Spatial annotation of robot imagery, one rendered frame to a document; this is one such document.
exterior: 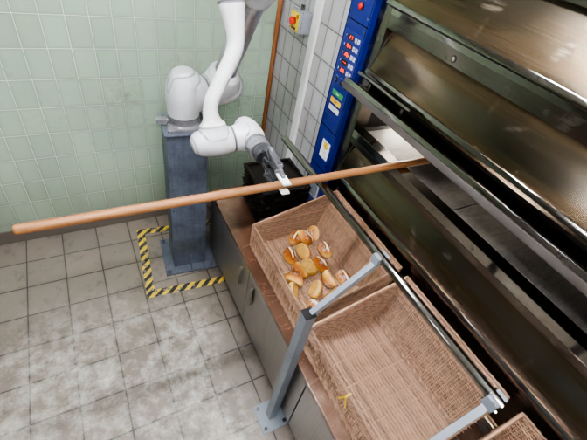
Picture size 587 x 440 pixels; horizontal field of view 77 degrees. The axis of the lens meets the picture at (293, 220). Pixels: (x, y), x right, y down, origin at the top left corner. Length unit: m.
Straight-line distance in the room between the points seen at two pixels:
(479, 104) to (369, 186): 0.63
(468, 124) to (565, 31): 0.34
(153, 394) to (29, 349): 0.69
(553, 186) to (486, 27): 0.51
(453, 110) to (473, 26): 0.25
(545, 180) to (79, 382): 2.15
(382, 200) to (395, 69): 0.55
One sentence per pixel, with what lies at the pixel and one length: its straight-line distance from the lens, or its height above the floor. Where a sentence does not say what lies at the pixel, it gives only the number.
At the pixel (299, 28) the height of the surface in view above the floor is 1.44.
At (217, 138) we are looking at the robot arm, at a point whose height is 1.23.
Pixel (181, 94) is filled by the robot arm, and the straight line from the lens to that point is 1.83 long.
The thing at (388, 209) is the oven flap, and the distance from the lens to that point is 1.69.
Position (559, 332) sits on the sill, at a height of 1.16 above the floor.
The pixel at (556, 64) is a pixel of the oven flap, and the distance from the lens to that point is 1.24.
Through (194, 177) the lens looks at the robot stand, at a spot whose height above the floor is 0.73.
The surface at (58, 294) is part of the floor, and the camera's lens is 2.58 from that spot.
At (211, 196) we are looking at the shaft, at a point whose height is 1.20.
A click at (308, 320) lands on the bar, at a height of 0.94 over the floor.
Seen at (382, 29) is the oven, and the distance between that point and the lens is 1.69.
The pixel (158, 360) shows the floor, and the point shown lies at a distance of 2.23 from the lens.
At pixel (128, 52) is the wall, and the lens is 2.27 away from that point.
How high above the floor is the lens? 2.00
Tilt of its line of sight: 42 degrees down
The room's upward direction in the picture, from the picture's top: 14 degrees clockwise
